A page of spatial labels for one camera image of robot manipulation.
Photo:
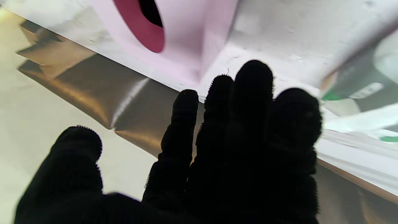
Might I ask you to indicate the pink tissue box cover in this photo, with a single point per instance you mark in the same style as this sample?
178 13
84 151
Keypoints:
186 37

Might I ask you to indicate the brown leather sofa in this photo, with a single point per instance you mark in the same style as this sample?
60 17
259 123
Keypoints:
93 90

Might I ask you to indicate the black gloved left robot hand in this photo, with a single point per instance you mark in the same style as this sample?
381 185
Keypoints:
242 155

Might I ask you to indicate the brown sofa back cushion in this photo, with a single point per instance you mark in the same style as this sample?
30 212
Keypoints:
93 93
146 121

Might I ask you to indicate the green white tissue pack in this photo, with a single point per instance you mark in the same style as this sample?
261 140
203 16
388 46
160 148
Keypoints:
363 81

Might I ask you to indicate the brown throw pillow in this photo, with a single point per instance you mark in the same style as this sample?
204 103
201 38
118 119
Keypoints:
56 56

